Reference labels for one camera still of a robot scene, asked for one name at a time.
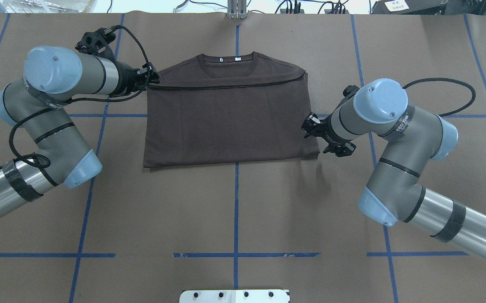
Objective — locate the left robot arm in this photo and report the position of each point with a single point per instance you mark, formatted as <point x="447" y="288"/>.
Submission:
<point x="48" y="148"/>

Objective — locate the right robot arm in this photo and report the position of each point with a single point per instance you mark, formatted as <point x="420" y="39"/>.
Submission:
<point x="414" y="136"/>

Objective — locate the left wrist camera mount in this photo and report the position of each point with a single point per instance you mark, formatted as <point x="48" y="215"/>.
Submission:
<point x="97" y="43"/>

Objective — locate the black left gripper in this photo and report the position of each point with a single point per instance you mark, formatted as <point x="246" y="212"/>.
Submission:
<point x="129" y="80"/>

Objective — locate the black box with label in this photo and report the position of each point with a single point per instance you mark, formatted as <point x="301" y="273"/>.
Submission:
<point x="405" y="7"/>

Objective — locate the aluminium profile post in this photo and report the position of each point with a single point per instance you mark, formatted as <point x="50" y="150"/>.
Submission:
<point x="237" y="9"/>

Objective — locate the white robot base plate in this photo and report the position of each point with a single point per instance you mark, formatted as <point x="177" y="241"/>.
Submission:
<point x="236" y="296"/>

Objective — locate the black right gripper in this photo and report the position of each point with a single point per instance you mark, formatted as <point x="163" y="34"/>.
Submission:
<point x="326" y="128"/>

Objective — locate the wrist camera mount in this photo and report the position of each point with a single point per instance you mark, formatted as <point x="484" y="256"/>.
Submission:
<point x="97" y="43"/>
<point x="349" y="92"/>

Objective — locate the brown t-shirt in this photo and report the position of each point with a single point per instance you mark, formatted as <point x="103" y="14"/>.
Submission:
<point x="214" y="110"/>

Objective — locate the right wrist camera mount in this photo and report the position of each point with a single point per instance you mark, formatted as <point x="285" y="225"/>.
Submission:
<point x="349" y="92"/>

